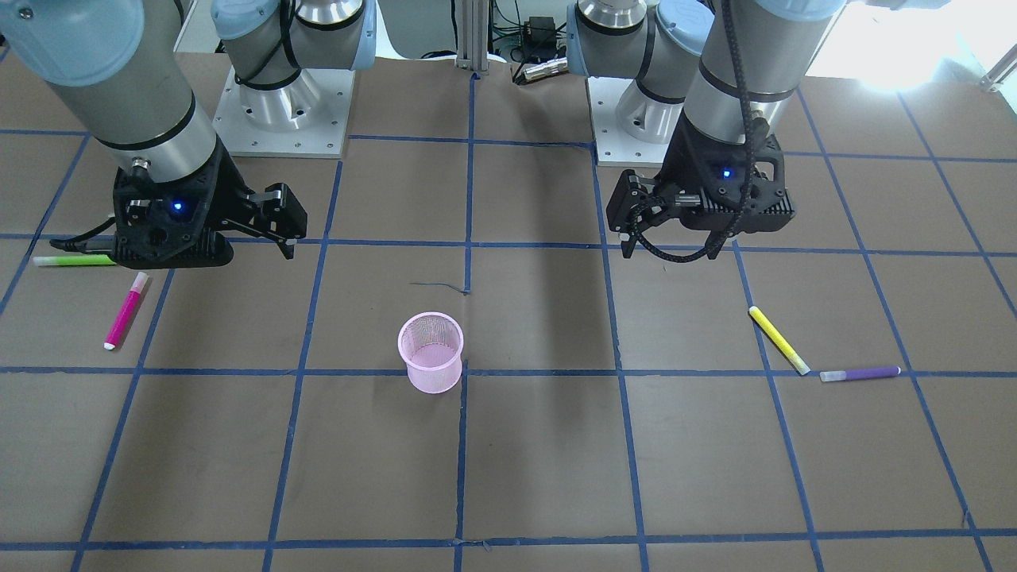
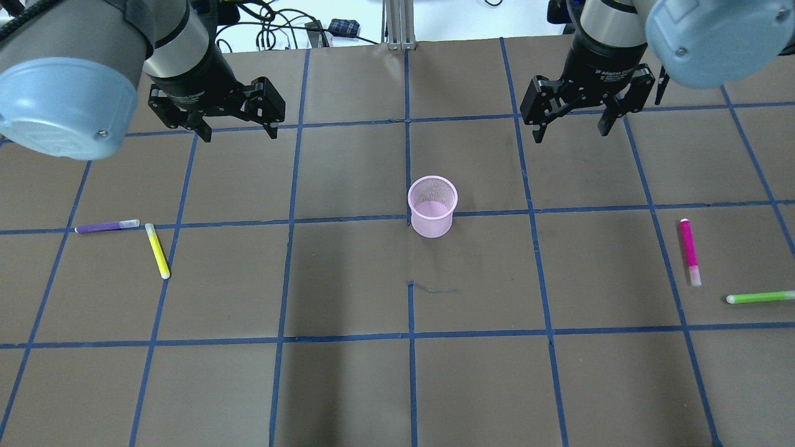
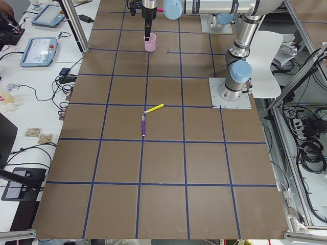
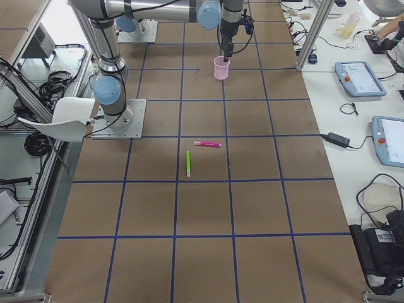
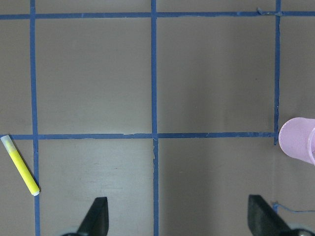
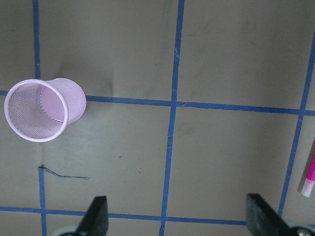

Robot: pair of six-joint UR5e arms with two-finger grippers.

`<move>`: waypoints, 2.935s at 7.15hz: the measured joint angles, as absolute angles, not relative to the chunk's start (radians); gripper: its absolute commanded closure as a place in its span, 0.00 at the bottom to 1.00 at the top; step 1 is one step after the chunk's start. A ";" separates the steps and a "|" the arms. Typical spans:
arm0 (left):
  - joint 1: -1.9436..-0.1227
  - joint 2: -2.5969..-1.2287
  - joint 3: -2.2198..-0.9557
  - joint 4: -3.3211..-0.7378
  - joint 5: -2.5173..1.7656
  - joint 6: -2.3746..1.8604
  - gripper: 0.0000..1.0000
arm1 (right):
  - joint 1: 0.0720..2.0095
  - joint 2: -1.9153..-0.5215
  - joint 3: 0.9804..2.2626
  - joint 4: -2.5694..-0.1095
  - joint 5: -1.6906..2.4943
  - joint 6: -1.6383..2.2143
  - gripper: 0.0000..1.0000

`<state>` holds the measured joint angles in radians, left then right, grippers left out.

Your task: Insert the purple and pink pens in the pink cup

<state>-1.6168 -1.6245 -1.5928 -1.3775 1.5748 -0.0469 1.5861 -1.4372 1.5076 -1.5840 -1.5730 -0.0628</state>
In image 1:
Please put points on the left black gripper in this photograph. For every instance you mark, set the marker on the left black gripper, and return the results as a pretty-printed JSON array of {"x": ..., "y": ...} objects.
[{"x": 685, "y": 171}]

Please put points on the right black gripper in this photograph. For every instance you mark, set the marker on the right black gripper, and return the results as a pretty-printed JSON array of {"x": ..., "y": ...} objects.
[{"x": 228, "y": 188}]

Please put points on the pink marker pen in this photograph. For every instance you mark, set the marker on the pink marker pen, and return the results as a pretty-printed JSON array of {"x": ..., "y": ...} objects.
[{"x": 126, "y": 312}]

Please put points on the purple marker pen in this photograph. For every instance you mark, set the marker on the purple marker pen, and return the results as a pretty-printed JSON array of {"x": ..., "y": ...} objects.
[{"x": 863, "y": 374}]

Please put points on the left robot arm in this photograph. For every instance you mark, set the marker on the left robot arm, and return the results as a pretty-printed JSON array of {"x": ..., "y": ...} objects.
[{"x": 731, "y": 66}]

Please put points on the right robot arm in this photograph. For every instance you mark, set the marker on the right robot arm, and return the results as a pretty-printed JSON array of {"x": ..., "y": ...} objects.
[{"x": 112, "y": 63}]

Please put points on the pink mesh cup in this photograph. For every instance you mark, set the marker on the pink mesh cup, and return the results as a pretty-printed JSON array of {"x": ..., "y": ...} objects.
[{"x": 430, "y": 345}]

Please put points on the yellow marker pen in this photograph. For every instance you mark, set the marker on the yellow marker pen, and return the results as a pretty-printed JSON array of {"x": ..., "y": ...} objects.
[{"x": 780, "y": 342}]

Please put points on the green marker pen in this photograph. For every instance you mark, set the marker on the green marker pen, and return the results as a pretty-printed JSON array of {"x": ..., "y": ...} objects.
[{"x": 80, "y": 260}]

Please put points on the black power adapter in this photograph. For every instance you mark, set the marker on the black power adapter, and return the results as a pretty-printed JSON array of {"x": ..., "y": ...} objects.
[{"x": 539, "y": 33}]

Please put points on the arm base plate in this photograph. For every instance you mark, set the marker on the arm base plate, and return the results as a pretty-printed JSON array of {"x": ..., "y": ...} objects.
[
  {"x": 306, "y": 119},
  {"x": 631, "y": 129}
]

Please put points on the aluminium frame post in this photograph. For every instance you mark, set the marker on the aluminium frame post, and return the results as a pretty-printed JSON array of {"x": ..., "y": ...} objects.
[{"x": 472, "y": 20}]

